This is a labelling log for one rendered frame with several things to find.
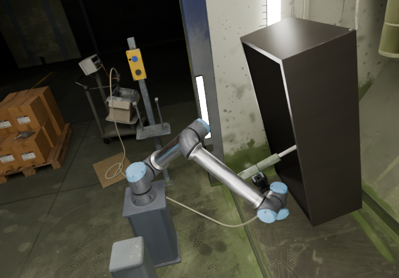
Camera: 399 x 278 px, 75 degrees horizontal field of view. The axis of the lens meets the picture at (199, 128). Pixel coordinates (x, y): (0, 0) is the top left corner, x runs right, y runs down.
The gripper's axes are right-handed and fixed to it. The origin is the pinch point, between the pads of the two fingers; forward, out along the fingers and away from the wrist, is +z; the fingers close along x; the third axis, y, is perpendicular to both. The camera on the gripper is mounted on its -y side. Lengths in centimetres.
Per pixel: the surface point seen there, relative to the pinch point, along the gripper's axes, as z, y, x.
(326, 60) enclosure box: -24, -60, 55
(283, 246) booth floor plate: -8, 79, -14
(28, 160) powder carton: 196, -37, -247
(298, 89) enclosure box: -24, -55, 39
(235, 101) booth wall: 86, -4, 19
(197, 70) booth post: 88, -50, 5
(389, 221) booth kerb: -16, 107, 68
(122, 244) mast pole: -99, -101, -22
